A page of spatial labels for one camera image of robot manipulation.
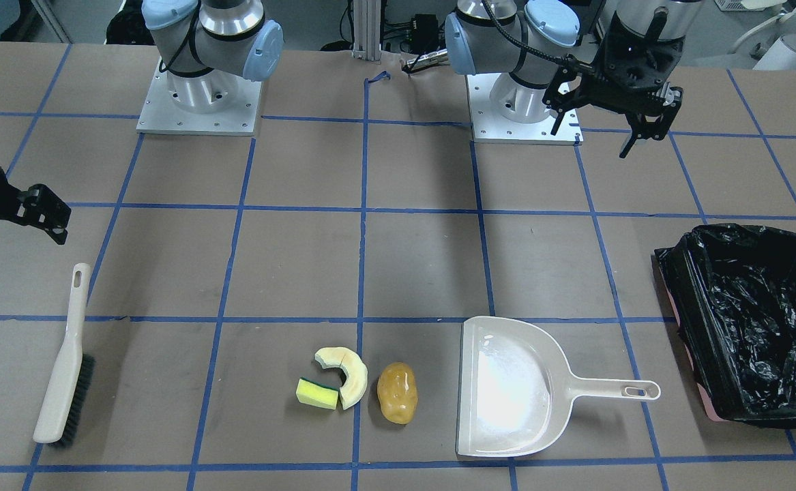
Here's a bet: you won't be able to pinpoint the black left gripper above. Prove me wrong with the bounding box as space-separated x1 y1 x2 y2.
542 12 685 159

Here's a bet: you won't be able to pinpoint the cream hand brush black bristles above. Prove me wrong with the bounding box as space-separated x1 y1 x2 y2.
33 263 95 448

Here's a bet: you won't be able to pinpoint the cream plastic dustpan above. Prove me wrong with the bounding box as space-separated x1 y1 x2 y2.
455 315 662 458

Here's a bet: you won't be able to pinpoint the yellow green sponge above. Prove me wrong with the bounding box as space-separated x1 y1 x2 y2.
295 377 339 411

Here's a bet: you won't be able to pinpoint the brown potato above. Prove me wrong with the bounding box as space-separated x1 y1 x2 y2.
377 361 417 425

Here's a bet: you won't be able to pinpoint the pale curved melon slice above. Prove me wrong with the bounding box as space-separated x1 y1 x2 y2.
314 347 368 410

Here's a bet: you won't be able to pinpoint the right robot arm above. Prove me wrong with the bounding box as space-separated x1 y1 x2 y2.
0 1 284 245

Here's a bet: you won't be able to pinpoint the bin with black liner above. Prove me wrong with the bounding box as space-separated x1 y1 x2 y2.
654 223 796 429

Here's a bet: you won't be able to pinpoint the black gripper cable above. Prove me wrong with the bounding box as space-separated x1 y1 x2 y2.
480 0 600 72

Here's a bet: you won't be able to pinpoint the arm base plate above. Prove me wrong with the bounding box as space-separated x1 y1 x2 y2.
136 68 263 137
465 74 584 145

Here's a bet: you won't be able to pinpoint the aluminium frame post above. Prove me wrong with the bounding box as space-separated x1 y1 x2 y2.
351 0 384 64

